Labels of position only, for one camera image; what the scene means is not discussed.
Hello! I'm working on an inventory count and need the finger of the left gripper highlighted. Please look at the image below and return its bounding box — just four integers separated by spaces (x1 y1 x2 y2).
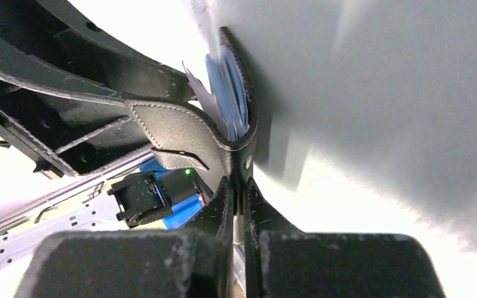
0 1 194 177

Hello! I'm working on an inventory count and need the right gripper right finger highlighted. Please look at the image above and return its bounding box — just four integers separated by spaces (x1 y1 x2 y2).
242 178 445 297

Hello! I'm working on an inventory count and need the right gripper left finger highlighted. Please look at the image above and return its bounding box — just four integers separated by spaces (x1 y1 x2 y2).
16 177 234 297

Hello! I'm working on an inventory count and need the black card holder wallet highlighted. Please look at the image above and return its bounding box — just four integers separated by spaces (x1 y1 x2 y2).
124 25 260 215

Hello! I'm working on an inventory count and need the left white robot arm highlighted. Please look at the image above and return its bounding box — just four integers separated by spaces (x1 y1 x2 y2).
0 1 193 288

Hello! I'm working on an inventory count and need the blue storage bin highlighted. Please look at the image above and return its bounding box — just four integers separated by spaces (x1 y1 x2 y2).
139 158 206 230

